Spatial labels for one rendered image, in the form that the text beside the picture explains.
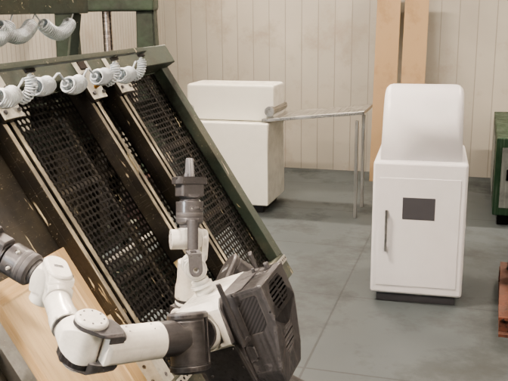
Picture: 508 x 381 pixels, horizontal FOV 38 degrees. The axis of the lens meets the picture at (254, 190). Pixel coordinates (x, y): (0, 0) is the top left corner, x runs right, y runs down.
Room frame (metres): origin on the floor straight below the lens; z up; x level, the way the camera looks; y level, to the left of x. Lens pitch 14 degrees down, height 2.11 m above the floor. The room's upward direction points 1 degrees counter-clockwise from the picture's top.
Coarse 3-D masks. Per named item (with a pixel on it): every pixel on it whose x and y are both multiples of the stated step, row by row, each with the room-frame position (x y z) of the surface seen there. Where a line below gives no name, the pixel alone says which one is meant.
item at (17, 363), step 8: (0, 328) 1.84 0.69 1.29; (0, 336) 1.83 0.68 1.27; (8, 336) 1.85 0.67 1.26; (0, 344) 1.81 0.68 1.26; (8, 344) 1.83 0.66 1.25; (0, 352) 1.80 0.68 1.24; (8, 352) 1.81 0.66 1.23; (16, 352) 1.83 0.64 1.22; (0, 360) 1.80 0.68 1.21; (8, 360) 1.80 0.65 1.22; (16, 360) 1.82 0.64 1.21; (0, 368) 1.80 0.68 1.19; (8, 368) 1.80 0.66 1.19; (16, 368) 1.80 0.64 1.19; (24, 368) 1.82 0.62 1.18; (8, 376) 1.80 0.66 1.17; (16, 376) 1.79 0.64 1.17; (24, 376) 1.80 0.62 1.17; (32, 376) 1.82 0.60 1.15
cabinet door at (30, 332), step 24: (72, 264) 2.28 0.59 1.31; (0, 288) 1.96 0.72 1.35; (24, 288) 2.04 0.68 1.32; (72, 288) 2.21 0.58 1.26; (0, 312) 1.91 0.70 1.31; (24, 312) 1.98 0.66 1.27; (24, 336) 1.92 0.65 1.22; (48, 336) 2.00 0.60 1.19; (24, 360) 1.86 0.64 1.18; (48, 360) 1.94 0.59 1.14
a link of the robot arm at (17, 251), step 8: (0, 232) 1.83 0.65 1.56; (0, 240) 1.79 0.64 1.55; (8, 240) 1.81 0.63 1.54; (0, 248) 1.79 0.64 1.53; (8, 248) 1.80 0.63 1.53; (16, 248) 1.79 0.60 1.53; (24, 248) 1.80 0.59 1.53; (0, 256) 1.78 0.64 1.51; (8, 256) 1.77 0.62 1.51; (16, 256) 1.77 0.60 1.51; (0, 264) 1.77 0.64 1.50; (8, 264) 1.76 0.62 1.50; (16, 264) 1.76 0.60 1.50; (8, 272) 1.76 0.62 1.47
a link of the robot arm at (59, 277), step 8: (48, 256) 1.78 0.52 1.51; (56, 256) 1.80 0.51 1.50; (48, 264) 1.74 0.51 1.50; (56, 264) 1.76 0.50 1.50; (64, 264) 1.77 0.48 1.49; (48, 272) 1.71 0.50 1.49; (56, 272) 1.71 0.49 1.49; (64, 272) 1.73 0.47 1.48; (48, 280) 1.69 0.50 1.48; (56, 280) 1.69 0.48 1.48; (64, 280) 1.70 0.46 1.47; (72, 280) 1.72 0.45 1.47; (48, 288) 1.68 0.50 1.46; (56, 288) 1.68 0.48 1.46; (64, 288) 1.69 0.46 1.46; (72, 296) 1.71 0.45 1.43
